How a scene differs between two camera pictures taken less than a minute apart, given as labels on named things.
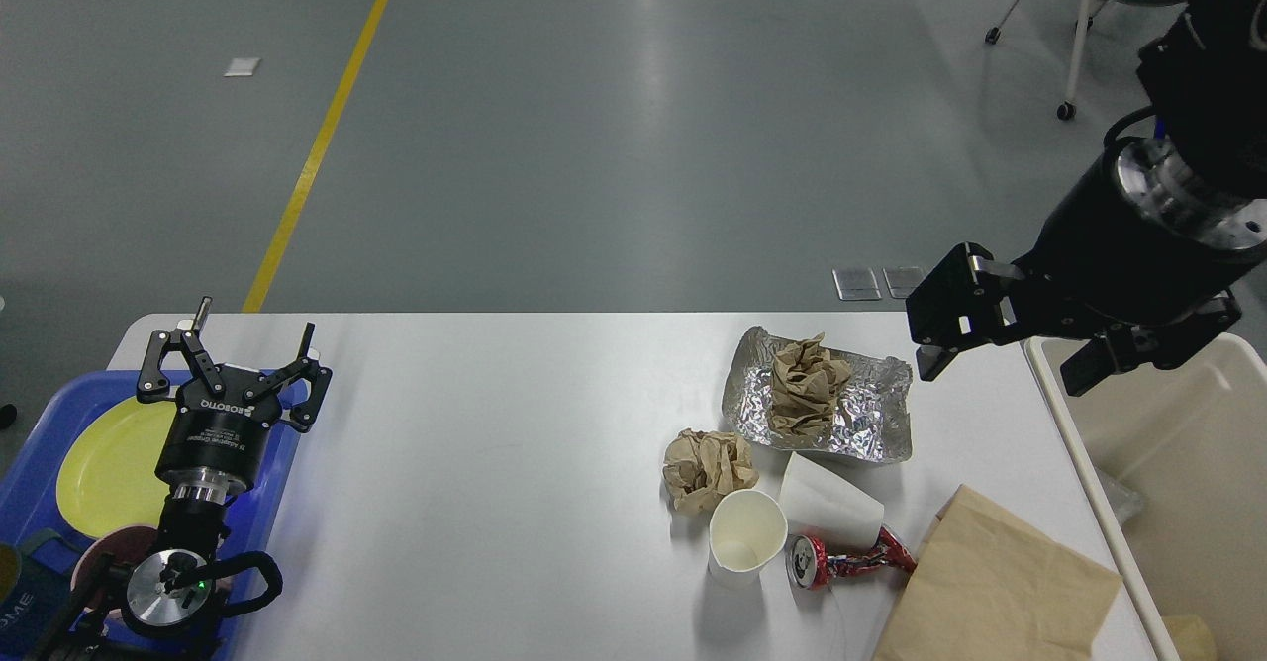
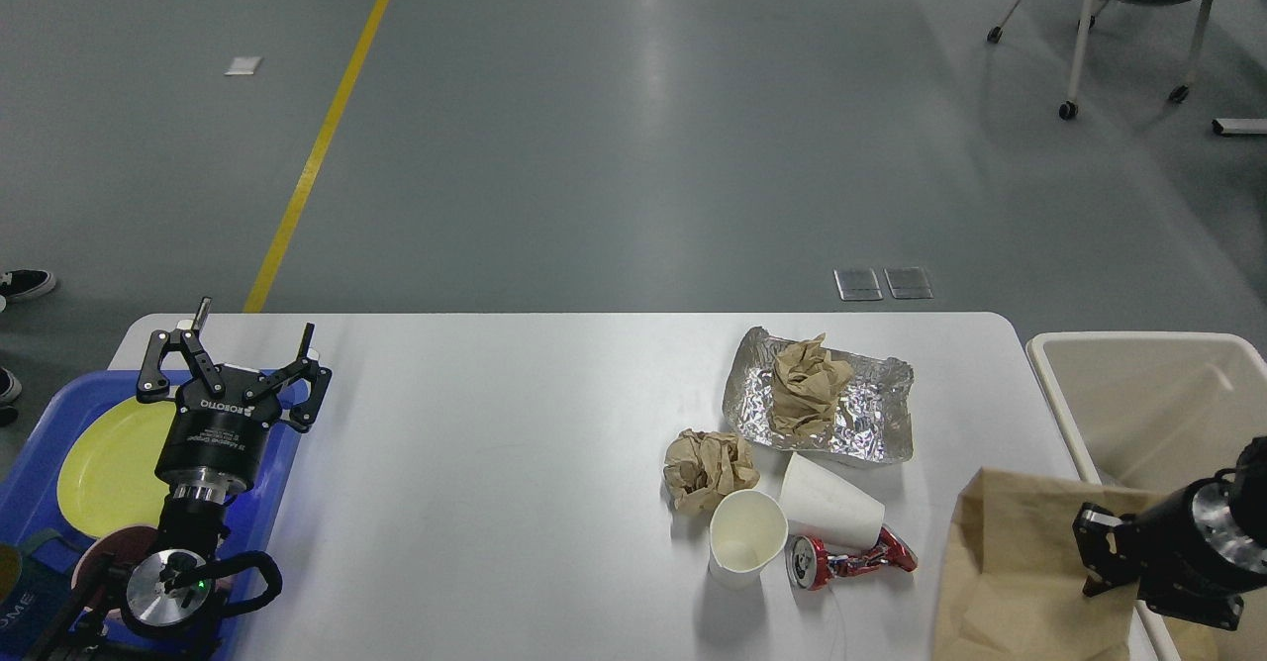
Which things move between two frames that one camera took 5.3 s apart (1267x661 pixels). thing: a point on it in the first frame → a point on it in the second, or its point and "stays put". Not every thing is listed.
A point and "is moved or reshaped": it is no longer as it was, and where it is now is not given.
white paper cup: x=747 y=528 stays put
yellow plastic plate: x=106 y=475 stays put
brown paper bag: x=989 y=586 is moved or reshaped
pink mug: x=103 y=570 stays put
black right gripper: x=1137 y=242 → x=1185 y=551
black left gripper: x=213 y=446 stays put
